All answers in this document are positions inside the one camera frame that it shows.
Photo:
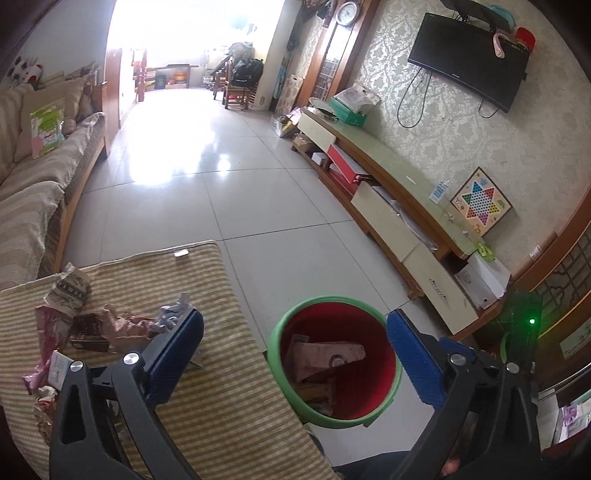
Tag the black flat television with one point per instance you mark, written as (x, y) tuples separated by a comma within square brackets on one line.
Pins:
[(466, 60)]

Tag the white carton with blue print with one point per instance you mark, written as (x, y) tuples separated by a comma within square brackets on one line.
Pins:
[(57, 367)]

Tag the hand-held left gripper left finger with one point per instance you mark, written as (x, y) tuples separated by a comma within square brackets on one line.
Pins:
[(178, 350)]

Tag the checked yellow white tablecloth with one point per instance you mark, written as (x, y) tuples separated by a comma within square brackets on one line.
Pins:
[(221, 369)]

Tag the green box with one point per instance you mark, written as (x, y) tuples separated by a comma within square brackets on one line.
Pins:
[(351, 115)]

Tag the wooden chair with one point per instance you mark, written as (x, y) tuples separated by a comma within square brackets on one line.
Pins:
[(235, 94)]

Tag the beige pillow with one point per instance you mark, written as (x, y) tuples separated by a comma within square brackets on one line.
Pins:
[(27, 101)]

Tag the long wooden television cabinet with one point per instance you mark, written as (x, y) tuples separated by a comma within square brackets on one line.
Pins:
[(406, 184)]

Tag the small green gadget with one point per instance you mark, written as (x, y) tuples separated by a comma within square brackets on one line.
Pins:
[(485, 250)]

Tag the green white package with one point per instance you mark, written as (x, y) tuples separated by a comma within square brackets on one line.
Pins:
[(46, 129)]

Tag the star pattern checkers board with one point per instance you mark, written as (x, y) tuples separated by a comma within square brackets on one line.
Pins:
[(480, 203)]

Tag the low wooden shelf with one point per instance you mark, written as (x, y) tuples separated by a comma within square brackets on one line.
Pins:
[(173, 76)]

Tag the red paddle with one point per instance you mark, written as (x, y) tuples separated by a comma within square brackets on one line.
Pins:
[(524, 37)]

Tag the yellow box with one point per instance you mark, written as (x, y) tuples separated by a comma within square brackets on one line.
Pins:
[(314, 394)]

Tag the white cardboard box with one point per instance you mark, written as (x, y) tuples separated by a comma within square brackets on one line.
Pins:
[(485, 281)]

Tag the red flat box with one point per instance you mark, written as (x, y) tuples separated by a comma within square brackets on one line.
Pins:
[(344, 164)]

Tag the dark brown box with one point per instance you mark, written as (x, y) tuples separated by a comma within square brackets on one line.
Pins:
[(90, 332)]

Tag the black white patterned carton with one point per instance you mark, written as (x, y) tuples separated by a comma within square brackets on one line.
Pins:
[(67, 288)]

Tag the pink headphones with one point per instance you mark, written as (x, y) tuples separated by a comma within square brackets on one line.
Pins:
[(497, 46)]

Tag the teal container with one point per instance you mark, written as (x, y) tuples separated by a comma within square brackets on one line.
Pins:
[(503, 16)]

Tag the grey paper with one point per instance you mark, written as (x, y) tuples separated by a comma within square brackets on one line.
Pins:
[(168, 316)]

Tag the white paper bag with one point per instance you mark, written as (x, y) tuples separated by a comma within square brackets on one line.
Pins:
[(358, 97)]

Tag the small blue white card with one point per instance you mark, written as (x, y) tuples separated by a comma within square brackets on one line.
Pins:
[(438, 193)]

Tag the plush cow toy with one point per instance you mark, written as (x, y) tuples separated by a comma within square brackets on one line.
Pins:
[(25, 71)]

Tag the purple pink wrapper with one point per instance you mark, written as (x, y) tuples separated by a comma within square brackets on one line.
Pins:
[(51, 332)]

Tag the brown paper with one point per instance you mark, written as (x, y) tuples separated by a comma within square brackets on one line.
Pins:
[(129, 325)]

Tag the pink white wrapper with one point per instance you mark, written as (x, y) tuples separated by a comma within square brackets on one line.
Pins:
[(44, 410)]

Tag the round wall clock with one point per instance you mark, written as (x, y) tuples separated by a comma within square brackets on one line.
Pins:
[(346, 13)]

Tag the sofa with striped cover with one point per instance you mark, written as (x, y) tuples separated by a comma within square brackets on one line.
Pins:
[(27, 221)]

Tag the turned wooden post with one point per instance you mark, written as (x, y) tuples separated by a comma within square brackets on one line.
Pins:
[(139, 78)]

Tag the red bin with green rim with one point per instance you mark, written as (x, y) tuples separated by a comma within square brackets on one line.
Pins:
[(383, 369)]

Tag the patterned pillow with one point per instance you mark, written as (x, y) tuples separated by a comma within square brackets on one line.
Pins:
[(85, 101)]

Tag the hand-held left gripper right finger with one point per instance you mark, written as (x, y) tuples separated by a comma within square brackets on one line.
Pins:
[(415, 355)]

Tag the beige floral board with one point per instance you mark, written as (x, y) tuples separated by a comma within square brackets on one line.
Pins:
[(288, 94)]

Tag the pink box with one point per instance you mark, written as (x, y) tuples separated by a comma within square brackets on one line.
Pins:
[(314, 357)]

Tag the gold bag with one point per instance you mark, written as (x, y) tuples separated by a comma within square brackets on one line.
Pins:
[(286, 125)]

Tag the black backpack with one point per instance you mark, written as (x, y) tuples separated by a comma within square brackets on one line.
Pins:
[(247, 71)]

